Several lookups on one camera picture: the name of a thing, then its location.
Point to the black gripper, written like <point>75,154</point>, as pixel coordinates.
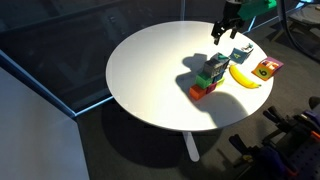
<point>231,15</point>

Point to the blue number four plush cube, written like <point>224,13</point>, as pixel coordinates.
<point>237,55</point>

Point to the blue block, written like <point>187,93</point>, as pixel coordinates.
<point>218,77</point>

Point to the yellow banana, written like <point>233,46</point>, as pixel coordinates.
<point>241,79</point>

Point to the yellow-green block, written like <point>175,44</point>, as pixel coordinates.
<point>220,82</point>

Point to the green block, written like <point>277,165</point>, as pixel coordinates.
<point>203,81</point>

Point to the magenta block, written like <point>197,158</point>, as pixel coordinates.
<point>211,88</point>

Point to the orange block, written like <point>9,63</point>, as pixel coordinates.
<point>197,92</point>

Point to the dark stool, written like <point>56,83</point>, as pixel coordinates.
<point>306,18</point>

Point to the purple orange bar clamp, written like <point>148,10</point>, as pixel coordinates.
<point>286,121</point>
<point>271,156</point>

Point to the white table leg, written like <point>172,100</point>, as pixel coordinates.
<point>191,146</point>

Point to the black perforated board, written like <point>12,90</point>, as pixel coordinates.
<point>308,156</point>

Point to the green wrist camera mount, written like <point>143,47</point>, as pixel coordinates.
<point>256,7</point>

